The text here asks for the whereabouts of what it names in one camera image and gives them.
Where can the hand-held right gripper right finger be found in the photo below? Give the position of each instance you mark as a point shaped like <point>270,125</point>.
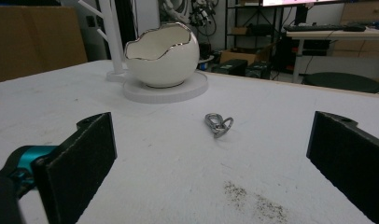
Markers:
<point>349,155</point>

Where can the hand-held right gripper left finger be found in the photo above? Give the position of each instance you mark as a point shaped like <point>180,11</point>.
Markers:
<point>75,165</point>

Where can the white eggshell-shaped ceramic bowl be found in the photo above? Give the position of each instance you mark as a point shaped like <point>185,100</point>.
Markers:
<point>162,56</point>

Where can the black round stool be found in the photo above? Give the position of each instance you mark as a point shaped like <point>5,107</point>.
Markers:
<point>343,82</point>

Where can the white round base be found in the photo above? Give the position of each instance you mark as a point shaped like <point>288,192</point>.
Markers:
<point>165,90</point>

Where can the white desk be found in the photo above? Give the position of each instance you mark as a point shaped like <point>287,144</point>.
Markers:
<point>334,39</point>

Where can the wooden drawer cabinet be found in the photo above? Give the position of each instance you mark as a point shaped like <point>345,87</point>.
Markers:
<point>362,28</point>

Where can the white branched stand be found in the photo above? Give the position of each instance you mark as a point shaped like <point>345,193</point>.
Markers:
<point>111,40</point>

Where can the brown cardboard board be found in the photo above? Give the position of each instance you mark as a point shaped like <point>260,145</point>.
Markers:
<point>32,40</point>

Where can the black keyboard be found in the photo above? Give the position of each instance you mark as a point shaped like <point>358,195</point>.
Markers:
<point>315,28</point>

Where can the brown cardboard box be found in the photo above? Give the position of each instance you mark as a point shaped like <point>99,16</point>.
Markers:
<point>240,56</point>

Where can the black box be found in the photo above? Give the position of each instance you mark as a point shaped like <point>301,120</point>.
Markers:
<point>231,67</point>

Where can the black metal shelf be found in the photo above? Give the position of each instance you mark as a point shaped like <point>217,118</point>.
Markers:
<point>253,28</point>

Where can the monitor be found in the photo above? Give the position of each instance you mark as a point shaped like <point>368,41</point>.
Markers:
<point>290,2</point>

